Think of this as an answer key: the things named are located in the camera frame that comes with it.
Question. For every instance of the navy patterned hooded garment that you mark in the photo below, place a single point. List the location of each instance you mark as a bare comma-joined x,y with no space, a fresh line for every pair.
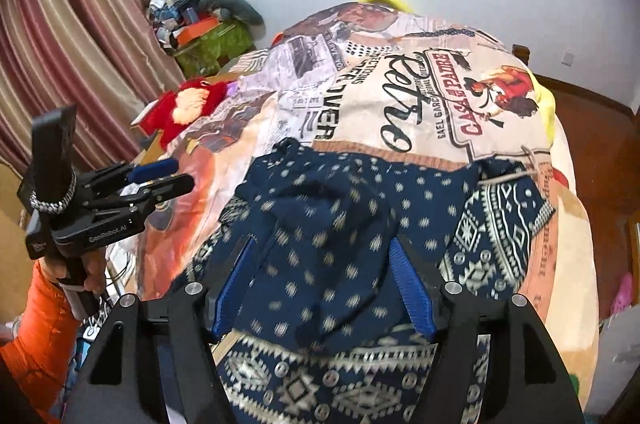
325,254

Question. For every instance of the pile of clothes and toys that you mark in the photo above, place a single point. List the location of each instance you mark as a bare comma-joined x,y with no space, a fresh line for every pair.
175,3

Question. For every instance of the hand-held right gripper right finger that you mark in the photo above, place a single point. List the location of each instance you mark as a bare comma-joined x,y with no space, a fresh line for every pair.
410,289

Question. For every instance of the white wall socket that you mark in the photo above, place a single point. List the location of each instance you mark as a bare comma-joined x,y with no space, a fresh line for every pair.
566,57

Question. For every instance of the grey neck pillow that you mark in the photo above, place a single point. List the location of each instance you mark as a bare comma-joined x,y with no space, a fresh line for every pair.
235,1

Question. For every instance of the striped red curtain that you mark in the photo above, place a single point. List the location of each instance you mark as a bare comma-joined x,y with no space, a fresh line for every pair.
75,28

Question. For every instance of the person's left forearm orange sleeve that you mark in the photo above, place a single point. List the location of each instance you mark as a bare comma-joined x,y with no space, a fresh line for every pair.
35,344

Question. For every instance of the person's left hand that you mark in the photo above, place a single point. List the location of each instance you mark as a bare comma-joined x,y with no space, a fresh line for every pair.
94,271

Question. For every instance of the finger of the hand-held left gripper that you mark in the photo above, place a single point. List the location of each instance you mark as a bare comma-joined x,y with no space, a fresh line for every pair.
170,186
150,170

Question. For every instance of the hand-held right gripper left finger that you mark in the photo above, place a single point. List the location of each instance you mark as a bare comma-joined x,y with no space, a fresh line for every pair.
235,289

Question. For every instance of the pink plastic item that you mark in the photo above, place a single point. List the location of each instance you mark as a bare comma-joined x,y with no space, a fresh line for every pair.
620,294

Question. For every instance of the red plush toy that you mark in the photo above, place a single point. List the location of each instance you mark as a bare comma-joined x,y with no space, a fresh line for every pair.
200,98

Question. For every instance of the wooden bed frame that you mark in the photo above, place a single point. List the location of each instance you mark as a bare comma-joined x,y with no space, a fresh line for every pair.
521,55

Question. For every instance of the printed blanket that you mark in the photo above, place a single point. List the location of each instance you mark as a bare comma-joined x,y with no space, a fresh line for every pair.
400,78

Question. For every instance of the orange box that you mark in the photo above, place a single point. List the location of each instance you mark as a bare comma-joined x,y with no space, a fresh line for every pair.
197,31

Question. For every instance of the green storage box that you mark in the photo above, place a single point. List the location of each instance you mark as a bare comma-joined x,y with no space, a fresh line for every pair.
215,48

